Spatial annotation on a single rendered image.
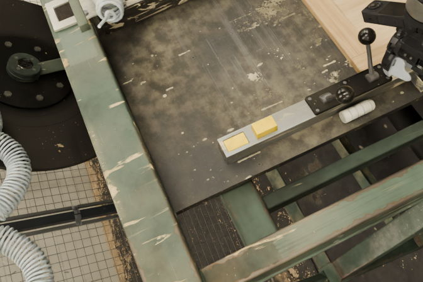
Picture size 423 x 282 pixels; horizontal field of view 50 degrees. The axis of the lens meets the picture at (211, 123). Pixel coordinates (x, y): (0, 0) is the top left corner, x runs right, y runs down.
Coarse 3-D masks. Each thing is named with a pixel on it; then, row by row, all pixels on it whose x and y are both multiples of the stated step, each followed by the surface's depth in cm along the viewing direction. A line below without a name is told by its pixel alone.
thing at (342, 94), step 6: (336, 90) 93; (342, 90) 91; (348, 90) 91; (324, 96) 102; (330, 96) 99; (336, 96) 92; (342, 96) 91; (348, 96) 91; (324, 102) 102; (342, 102) 92; (348, 102) 92
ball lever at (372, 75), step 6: (360, 30) 99; (366, 30) 97; (372, 30) 97; (360, 36) 98; (366, 36) 97; (372, 36) 97; (360, 42) 99; (366, 42) 98; (372, 42) 98; (366, 48) 100; (372, 66) 102; (372, 72) 103; (366, 78) 104; (372, 78) 103; (378, 78) 104
